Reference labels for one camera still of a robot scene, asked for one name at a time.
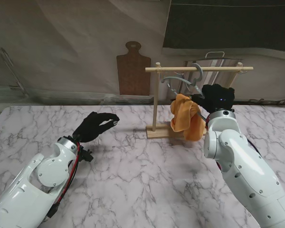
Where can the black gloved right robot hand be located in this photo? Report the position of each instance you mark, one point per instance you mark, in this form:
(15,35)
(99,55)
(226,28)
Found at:
(216,97)

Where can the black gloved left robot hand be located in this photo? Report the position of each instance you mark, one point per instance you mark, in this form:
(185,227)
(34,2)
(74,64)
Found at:
(92,129)

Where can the orange microfibre towel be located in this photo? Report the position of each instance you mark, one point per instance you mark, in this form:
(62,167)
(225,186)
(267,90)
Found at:
(185,116)

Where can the grey plastic clothes hanger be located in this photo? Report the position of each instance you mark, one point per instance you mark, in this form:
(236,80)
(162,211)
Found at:
(180,79)

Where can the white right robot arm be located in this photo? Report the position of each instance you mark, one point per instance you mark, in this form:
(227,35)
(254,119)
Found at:
(240,161)

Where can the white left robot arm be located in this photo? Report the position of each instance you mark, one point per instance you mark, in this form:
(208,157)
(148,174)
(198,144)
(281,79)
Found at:
(42,175)

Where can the wooden hanging rack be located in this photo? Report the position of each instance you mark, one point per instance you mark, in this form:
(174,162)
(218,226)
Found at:
(171,69)

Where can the printed kitchen backdrop cloth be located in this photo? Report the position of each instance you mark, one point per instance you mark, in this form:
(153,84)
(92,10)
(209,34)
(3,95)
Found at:
(61,47)

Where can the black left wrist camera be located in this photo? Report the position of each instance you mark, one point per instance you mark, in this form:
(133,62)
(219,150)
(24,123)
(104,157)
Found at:
(86,156)

